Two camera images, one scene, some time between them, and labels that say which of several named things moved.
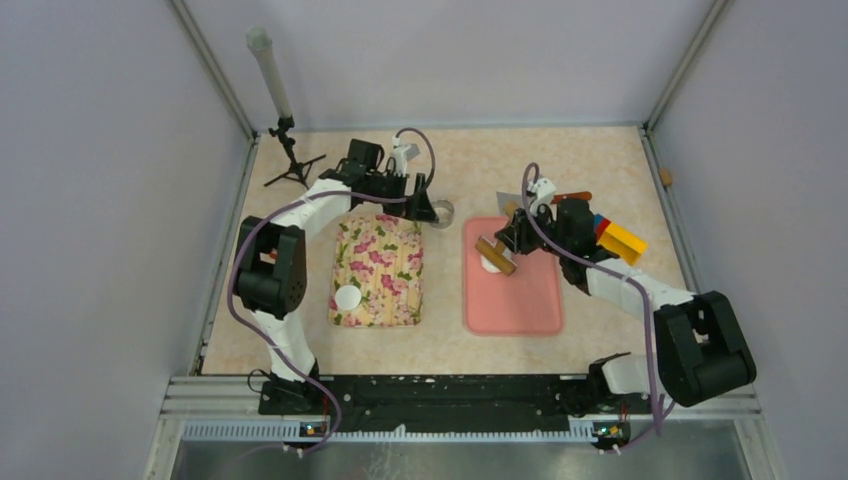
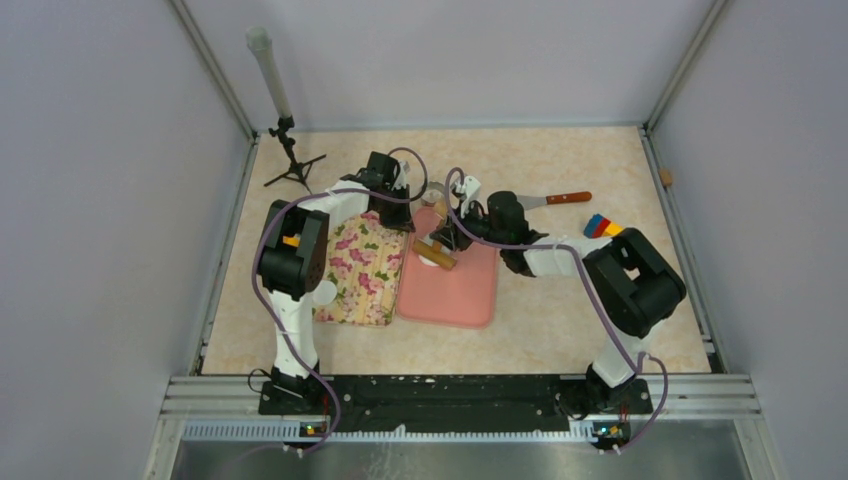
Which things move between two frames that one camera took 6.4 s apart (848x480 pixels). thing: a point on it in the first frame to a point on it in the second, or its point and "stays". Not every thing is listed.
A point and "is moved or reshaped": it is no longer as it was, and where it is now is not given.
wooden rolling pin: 495,252 is moved or reshaped
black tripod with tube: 259,40 stays
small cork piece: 666,176 stays
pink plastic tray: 523,304 to 462,297
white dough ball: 488,266 to 426,261
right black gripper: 517,235 to 449,234
